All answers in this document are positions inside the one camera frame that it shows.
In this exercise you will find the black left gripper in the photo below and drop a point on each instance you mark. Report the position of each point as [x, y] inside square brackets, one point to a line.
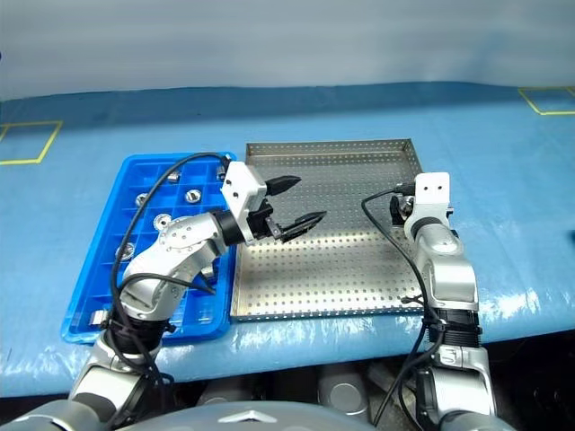
[262, 224]

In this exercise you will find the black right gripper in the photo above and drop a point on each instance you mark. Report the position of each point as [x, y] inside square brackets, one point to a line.
[396, 211]

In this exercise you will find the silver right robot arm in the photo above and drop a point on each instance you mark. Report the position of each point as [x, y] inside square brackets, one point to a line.
[449, 269]

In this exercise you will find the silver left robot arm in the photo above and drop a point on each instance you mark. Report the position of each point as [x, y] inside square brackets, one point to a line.
[179, 238]

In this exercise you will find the blue compartment tray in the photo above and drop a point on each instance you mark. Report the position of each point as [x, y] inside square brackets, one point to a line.
[112, 215]

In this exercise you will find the perforated metal tray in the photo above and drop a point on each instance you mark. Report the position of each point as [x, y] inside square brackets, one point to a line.
[323, 269]

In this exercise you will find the white backdrop sheet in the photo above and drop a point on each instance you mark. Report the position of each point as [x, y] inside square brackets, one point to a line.
[269, 45]

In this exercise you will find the grey round disc shape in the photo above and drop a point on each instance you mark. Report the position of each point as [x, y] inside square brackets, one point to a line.
[343, 395]
[218, 395]

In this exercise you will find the grey robot torso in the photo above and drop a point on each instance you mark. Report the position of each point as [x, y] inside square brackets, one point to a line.
[202, 419]

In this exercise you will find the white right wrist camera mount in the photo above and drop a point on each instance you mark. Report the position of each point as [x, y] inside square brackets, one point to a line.
[432, 193]

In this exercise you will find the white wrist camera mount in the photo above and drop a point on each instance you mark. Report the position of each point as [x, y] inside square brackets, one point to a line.
[432, 193]
[240, 186]

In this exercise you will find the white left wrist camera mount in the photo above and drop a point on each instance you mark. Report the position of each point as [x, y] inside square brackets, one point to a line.
[240, 186]

